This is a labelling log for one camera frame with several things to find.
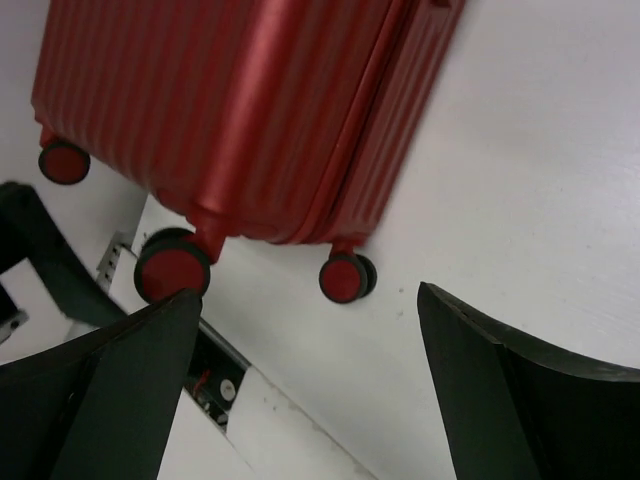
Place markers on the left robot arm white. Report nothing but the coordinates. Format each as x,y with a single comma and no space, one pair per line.
28,233

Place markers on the red hard-shell suitcase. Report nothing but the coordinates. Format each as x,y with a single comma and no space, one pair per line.
286,122

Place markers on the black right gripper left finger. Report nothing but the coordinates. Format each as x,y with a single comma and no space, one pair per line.
100,406

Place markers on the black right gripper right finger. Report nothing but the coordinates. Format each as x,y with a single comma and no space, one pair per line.
517,407

